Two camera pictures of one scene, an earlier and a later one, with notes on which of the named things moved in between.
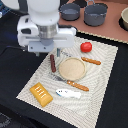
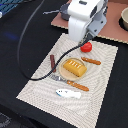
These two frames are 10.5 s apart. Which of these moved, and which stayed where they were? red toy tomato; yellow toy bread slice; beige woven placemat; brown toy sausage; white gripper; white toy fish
Moved: white gripper; yellow toy bread slice
Stayed: white toy fish; brown toy sausage; red toy tomato; beige woven placemat
